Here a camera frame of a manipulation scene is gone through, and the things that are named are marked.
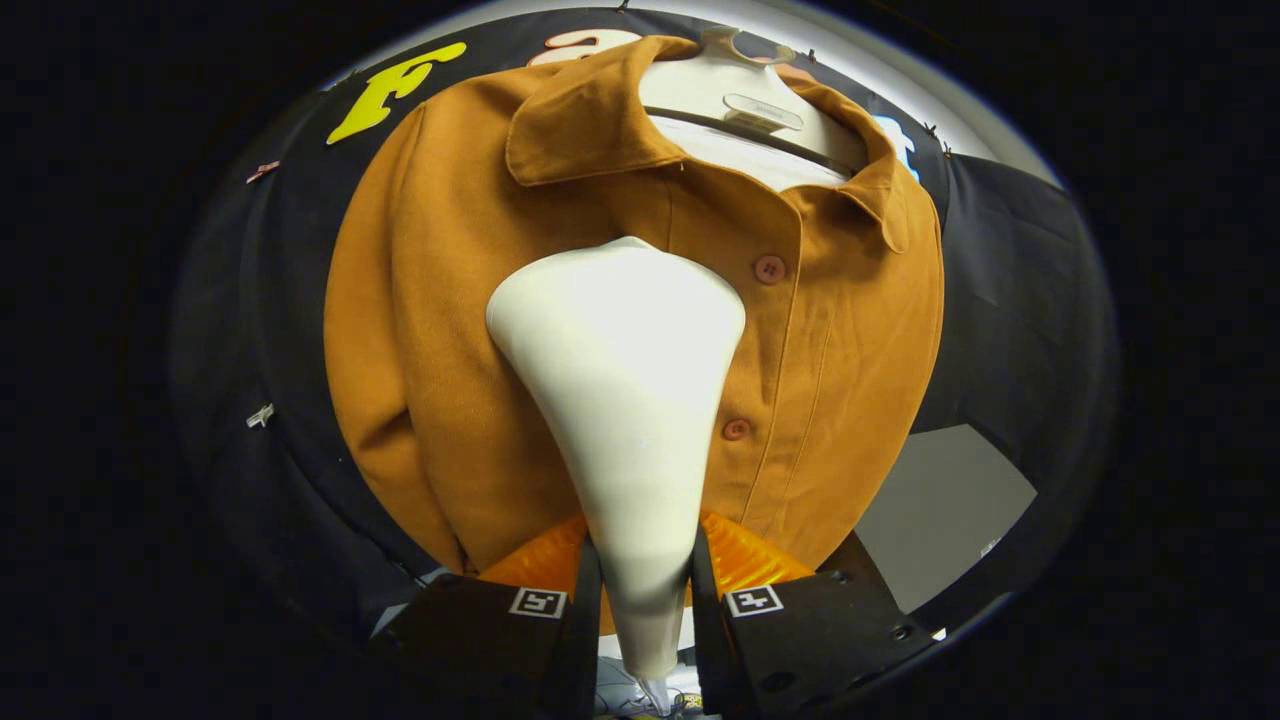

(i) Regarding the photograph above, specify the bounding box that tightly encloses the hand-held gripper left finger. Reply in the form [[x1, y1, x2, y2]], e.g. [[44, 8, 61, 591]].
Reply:
[[368, 515, 603, 720]]

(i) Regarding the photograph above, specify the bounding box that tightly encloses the brown button-up shirt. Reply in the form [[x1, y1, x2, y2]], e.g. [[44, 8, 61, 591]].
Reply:
[[323, 35, 945, 576]]

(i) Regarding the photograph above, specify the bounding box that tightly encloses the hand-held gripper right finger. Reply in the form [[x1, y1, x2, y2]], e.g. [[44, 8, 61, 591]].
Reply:
[[690, 510, 941, 716]]

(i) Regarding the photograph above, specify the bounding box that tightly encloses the grey cabinet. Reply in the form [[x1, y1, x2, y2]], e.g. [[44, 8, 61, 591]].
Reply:
[[855, 423, 1038, 613]]

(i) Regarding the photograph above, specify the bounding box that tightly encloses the white garment steamer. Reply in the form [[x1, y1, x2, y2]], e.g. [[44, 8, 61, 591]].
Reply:
[[485, 236, 747, 683]]

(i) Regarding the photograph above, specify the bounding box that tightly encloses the black backdrop cloth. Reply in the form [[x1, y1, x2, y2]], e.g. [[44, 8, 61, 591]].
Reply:
[[170, 8, 1119, 641]]

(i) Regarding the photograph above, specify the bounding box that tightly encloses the white mannequin torso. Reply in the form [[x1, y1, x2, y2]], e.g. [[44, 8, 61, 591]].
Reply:
[[638, 27, 869, 193]]

